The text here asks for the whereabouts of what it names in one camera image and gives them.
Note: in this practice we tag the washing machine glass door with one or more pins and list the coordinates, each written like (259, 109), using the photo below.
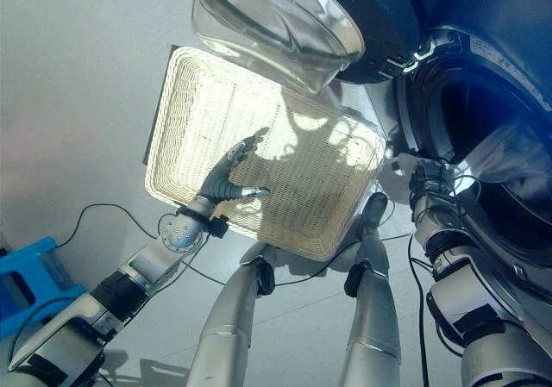
(388, 16)

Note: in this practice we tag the dark blue washing machine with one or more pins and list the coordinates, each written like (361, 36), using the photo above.
(496, 16)

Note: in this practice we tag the blue plastic stool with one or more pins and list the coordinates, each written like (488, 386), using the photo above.
(26, 266)

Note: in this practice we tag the silver right robot leg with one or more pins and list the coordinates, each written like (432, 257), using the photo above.
(373, 309)

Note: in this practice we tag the silver left robot leg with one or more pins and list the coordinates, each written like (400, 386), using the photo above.
(228, 318)

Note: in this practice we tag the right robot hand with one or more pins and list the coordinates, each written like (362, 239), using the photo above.
(429, 180)

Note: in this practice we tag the silver robot leg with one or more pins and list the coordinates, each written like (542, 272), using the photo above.
(373, 309)
(228, 318)

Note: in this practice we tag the white translucent garment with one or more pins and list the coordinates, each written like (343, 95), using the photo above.
(513, 154)

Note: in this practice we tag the white woven laundry basket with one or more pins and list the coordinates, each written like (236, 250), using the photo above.
(302, 189)

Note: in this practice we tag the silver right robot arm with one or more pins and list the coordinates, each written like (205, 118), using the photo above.
(453, 275)

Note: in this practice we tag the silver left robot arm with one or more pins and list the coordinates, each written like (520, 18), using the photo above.
(142, 262)

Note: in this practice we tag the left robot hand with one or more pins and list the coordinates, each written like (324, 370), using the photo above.
(217, 184)

